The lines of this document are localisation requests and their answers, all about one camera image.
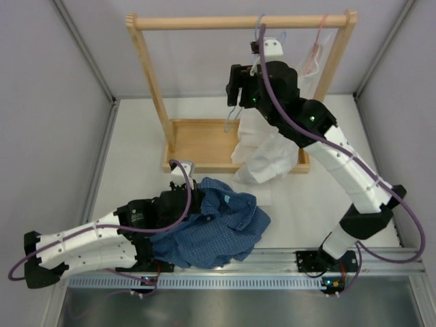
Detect white shirt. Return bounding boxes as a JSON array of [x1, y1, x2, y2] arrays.
[[230, 32, 333, 185]]

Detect aluminium frame post left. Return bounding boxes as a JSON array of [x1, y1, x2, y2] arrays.
[[49, 0, 116, 104]]

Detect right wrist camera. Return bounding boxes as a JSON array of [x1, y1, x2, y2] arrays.
[[250, 37, 283, 65]]

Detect aluminium frame post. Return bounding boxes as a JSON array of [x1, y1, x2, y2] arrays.
[[353, 0, 418, 102], [49, 0, 116, 104]]

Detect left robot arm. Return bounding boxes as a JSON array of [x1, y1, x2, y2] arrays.
[[24, 183, 205, 289]]

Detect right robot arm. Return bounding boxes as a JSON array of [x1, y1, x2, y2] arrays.
[[225, 61, 406, 270]]

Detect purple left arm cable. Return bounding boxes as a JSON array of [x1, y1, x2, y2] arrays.
[[8, 159, 193, 281]]

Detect wooden clothes rack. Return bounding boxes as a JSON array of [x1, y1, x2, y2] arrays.
[[125, 10, 358, 174]]

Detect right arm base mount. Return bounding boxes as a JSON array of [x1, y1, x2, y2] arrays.
[[295, 249, 358, 276]]

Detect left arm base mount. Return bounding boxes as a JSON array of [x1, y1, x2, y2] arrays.
[[140, 260, 174, 287]]

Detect grey slotted cable duct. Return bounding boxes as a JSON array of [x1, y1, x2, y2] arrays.
[[68, 275, 342, 290]]

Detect blue wire hanger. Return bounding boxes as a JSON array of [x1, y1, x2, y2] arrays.
[[223, 13, 287, 134]]

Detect aluminium frame post right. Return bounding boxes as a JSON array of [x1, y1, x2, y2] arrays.
[[353, 0, 418, 102]]

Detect pink wire hanger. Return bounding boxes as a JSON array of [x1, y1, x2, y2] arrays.
[[304, 14, 328, 75]]

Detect blue checked shirt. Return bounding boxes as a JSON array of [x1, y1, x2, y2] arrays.
[[150, 177, 271, 269]]

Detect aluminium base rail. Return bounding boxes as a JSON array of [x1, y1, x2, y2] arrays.
[[67, 247, 423, 275]]

